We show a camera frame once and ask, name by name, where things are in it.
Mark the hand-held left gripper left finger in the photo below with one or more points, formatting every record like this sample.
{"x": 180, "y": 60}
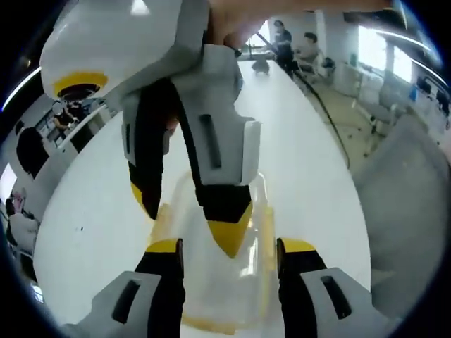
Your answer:
{"x": 141, "y": 292}

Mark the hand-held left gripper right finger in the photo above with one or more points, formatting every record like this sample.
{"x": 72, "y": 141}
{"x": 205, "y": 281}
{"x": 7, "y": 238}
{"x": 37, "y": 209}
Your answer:
{"x": 317, "y": 295}

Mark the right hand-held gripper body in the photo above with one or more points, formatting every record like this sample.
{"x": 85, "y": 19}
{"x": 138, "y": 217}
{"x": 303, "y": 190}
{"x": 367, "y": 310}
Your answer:
{"x": 116, "y": 38}

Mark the clear plastic container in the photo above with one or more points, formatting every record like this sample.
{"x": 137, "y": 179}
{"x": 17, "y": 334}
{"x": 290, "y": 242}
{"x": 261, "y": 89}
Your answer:
{"x": 218, "y": 281}

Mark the person's right hand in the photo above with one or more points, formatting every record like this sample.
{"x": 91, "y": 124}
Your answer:
{"x": 239, "y": 17}

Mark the white wall screen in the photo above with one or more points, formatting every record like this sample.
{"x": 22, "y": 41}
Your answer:
{"x": 7, "y": 177}

